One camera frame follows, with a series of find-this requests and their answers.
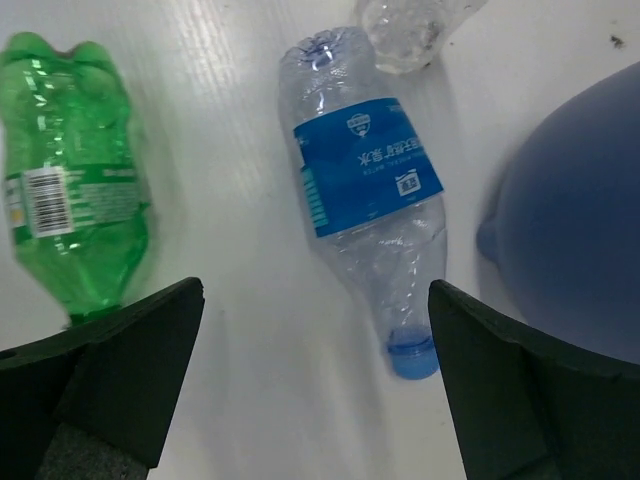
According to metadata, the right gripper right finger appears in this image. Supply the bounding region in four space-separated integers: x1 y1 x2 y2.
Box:
428 280 639 479

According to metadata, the small clear bottle white cap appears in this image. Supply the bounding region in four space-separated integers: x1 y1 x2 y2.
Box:
354 0 487 75

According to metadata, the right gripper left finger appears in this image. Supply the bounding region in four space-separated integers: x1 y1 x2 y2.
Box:
1 277 205 479

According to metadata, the blue label water bottle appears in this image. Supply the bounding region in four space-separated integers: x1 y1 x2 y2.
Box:
278 26 447 380

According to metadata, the green plastic bottle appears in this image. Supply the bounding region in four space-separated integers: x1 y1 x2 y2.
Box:
1 32 150 326

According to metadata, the blue plastic bin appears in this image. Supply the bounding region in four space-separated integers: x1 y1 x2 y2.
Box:
476 65 639 363

